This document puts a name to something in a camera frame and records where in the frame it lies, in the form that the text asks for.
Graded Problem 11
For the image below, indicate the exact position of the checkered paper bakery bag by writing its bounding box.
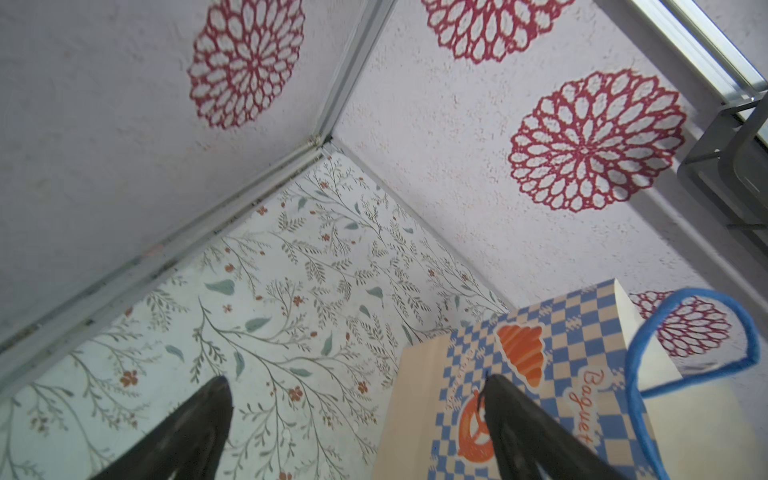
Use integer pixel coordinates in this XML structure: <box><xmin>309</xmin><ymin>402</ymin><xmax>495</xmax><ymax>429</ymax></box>
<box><xmin>373</xmin><ymin>279</ymin><xmax>767</xmax><ymax>479</ymax></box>

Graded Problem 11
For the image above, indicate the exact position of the grey wall shelf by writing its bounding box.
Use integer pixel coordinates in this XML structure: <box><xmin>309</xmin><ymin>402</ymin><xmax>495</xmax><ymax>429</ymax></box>
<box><xmin>677</xmin><ymin>91</ymin><xmax>767</xmax><ymax>268</ymax></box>

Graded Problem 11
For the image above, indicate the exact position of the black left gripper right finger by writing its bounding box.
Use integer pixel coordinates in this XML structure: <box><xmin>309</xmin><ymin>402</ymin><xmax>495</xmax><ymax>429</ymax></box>
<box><xmin>479</xmin><ymin>374</ymin><xmax>623</xmax><ymax>479</ymax></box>

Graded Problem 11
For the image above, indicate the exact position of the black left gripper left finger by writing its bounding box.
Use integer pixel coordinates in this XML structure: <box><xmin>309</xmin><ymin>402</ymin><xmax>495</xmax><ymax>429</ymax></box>
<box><xmin>96</xmin><ymin>376</ymin><xmax>233</xmax><ymax>479</ymax></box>

